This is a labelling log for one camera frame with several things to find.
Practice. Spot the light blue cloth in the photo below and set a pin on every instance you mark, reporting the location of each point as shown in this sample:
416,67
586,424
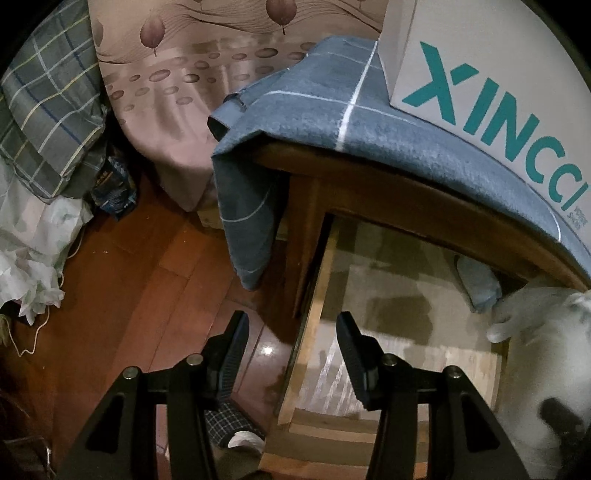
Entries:
480,286

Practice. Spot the pink leaf print sheet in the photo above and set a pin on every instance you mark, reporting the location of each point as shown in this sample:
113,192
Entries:
184,115

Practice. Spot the plaid slipper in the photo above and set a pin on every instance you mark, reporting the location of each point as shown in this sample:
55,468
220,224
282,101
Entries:
231,422

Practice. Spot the wooden drawer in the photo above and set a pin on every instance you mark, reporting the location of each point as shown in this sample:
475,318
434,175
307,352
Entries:
314,323

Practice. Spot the blue packet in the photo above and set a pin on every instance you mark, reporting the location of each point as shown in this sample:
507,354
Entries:
115,189

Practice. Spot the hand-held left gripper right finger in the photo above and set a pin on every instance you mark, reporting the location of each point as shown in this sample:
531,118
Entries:
358,369

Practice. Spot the blue checked cloth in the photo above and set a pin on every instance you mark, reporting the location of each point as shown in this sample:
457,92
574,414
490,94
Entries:
300,110

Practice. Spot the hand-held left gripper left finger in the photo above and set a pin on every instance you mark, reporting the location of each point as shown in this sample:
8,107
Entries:
231,364

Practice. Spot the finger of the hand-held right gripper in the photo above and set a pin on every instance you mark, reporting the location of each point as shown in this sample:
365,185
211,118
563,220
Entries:
561,417

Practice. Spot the wooden nightstand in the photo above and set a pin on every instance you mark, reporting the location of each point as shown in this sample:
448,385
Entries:
369,184

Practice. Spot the small cardboard box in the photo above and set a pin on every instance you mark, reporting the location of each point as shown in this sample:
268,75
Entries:
212,219

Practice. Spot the white cardboard box teal print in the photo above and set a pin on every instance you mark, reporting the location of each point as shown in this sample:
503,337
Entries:
485,60

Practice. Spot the pale grey garment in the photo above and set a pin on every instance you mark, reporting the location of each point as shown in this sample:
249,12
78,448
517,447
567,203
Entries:
531,350

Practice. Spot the grey plaid pillow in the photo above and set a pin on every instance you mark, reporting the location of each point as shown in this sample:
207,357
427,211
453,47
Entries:
46,110

